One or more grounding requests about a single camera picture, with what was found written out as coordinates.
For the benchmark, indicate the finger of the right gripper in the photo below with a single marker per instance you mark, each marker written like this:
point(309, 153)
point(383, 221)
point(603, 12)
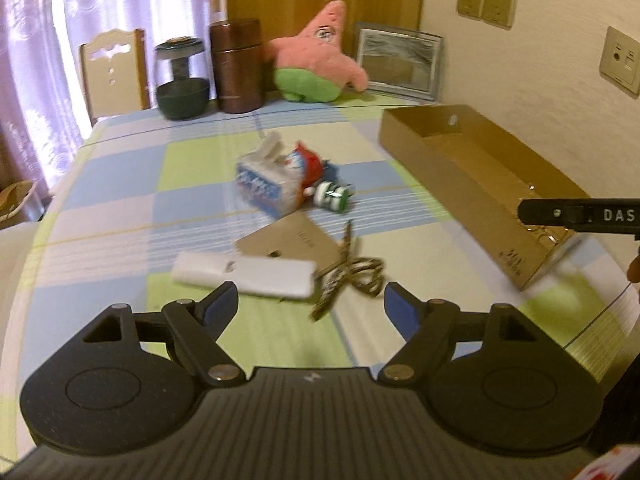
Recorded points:
point(539, 212)

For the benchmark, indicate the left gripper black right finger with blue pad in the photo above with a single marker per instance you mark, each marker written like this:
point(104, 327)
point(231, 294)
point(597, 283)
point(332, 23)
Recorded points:
point(426, 327)

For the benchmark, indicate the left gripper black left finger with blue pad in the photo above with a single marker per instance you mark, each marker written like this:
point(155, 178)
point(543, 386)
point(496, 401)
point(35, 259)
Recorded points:
point(195, 327)

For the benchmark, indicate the white rectangular case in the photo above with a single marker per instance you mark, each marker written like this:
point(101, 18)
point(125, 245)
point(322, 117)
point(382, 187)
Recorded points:
point(257, 276)

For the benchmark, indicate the tan cardboard card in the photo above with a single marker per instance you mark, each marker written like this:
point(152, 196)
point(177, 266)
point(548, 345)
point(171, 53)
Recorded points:
point(294, 236)

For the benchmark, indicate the green white tape roll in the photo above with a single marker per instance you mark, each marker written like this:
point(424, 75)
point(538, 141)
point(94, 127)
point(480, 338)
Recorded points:
point(332, 196)

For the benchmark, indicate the blue toothpick plastic box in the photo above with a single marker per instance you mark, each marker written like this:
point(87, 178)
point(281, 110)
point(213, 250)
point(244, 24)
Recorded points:
point(265, 182)

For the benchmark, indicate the Doraemon red hood figurine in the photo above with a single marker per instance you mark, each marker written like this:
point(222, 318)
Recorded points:
point(314, 168)

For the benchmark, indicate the person's right hand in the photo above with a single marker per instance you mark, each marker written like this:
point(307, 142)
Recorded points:
point(633, 271)

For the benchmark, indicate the cardboard box tray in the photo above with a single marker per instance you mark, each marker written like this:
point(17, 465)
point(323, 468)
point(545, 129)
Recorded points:
point(480, 173)

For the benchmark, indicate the checkered tablecloth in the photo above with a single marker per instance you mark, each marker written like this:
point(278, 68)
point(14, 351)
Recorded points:
point(144, 189)

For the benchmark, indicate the glass jar dark green base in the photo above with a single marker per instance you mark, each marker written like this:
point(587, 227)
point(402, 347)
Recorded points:
point(181, 78)

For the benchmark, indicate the cream wooden chair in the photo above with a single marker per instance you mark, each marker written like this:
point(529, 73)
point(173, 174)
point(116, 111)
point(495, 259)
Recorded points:
point(114, 75)

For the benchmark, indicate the pink Patrick star plush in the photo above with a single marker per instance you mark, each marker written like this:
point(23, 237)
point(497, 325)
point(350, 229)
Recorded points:
point(311, 66)

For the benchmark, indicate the brown metal thermos canister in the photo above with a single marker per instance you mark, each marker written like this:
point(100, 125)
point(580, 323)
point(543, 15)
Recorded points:
point(236, 53)

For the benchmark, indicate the purple lace curtain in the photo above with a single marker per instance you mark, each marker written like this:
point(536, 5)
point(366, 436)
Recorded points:
point(44, 119)

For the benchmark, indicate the single wall outlet plate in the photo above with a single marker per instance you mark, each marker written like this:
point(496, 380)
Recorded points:
point(620, 60)

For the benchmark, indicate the silver picture frame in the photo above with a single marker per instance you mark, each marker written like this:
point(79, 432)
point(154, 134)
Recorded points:
point(400, 61)

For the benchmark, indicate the double wall socket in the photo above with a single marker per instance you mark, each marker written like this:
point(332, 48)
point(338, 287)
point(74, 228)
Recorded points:
point(495, 12)

